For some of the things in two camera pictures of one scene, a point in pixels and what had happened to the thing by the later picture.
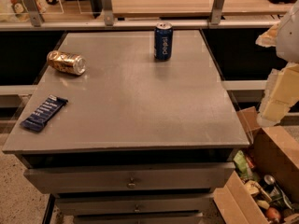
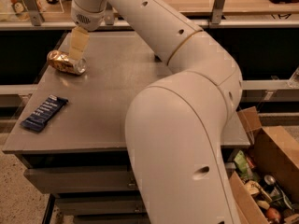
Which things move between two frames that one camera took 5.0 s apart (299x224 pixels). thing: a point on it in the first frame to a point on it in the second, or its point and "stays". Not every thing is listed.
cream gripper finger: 281,92 to 78,43
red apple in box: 273,213 stays
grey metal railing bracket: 218,5 stays
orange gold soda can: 70,63 stays
